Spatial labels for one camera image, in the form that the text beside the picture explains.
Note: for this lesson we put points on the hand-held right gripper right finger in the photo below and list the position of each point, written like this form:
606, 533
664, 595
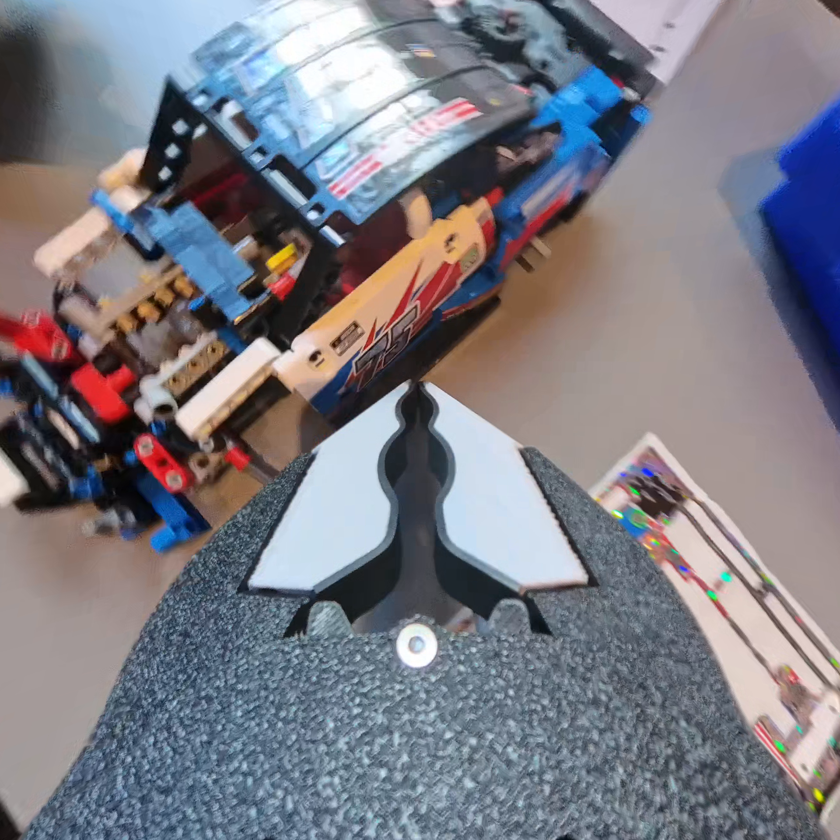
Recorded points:
512, 518

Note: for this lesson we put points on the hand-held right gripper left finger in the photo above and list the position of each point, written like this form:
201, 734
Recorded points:
321, 518

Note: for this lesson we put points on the toy car chassis parts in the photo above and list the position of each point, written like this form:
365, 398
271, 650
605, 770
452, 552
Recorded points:
131, 328

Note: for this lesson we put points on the red toy race car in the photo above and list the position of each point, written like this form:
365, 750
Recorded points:
394, 131

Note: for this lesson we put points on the light grey desk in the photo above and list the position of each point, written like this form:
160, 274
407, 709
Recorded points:
656, 295

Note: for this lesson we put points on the holographic sticker sheet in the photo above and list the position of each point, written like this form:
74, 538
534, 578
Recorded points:
722, 590

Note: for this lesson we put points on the blue plastic bin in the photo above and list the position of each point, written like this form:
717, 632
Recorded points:
814, 229

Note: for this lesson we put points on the yellow and white sticker sheet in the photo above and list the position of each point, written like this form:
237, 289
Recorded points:
682, 39

